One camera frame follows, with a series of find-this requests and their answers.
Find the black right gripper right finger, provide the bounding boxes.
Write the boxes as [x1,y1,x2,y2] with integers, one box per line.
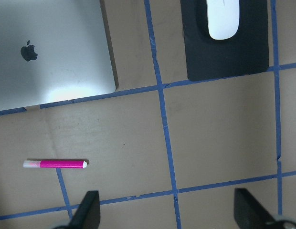
[233,187,296,229]

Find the pink highlighter pen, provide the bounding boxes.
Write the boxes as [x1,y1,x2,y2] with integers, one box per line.
[23,160,87,169]

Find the white computer mouse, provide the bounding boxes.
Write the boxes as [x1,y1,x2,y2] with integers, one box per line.
[206,0,240,41]

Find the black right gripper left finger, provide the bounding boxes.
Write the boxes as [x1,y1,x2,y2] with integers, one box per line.
[54,190,101,229]

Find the black mousepad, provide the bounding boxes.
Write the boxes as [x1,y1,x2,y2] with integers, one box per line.
[180,0,269,81]

